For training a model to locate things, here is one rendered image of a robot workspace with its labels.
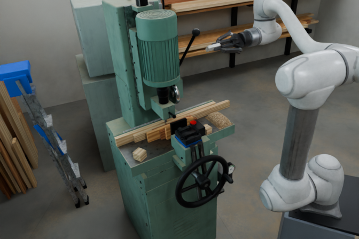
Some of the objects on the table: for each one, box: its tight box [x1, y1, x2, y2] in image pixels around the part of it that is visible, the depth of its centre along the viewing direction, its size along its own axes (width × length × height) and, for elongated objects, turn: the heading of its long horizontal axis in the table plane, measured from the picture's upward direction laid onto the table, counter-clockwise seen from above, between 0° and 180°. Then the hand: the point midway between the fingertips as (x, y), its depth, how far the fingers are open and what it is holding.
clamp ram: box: [170, 117, 187, 136], centre depth 144 cm, size 9×8×9 cm
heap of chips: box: [205, 111, 233, 130], centre depth 158 cm, size 9×14×4 cm, turn 35°
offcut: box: [132, 147, 147, 162], centre depth 135 cm, size 4×5×4 cm
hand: (212, 47), depth 136 cm, fingers closed
